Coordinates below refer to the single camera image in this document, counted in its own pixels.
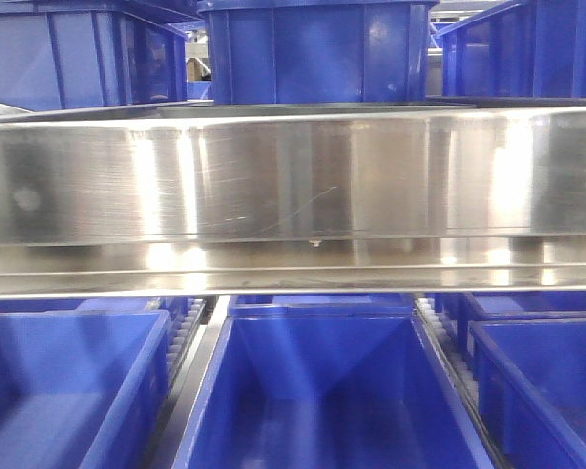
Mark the white roller track right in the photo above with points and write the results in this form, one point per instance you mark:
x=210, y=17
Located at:
x=462, y=378

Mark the blue bin upper middle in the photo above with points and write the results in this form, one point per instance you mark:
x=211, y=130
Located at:
x=285, y=52

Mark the blue bin front left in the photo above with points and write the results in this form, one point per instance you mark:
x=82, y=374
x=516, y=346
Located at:
x=80, y=389

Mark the blue bin front right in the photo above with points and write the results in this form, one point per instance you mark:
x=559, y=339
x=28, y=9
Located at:
x=532, y=389

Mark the blue bin upper left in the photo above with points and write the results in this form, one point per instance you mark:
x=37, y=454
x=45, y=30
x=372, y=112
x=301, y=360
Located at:
x=74, y=54

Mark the steel lane divider left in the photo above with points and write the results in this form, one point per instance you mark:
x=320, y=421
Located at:
x=164, y=444

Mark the blue bin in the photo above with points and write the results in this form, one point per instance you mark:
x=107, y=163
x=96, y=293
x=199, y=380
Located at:
x=74, y=54
x=532, y=389
x=285, y=52
x=311, y=391
x=518, y=49
x=80, y=389

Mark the stainless steel right shelf rail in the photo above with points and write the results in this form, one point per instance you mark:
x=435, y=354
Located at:
x=450, y=195

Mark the blue bin front middle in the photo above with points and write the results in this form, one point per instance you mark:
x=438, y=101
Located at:
x=311, y=391

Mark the blue bin upper right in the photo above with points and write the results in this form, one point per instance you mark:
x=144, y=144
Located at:
x=518, y=49

